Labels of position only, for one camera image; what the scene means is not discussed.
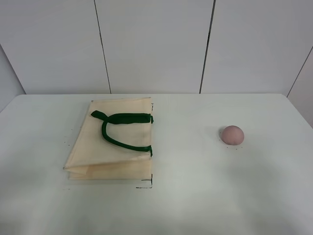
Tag cream linen bag green handles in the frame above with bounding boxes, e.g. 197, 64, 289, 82
64, 97, 154, 180

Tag pink peach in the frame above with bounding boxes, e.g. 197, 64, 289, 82
221, 125, 245, 145

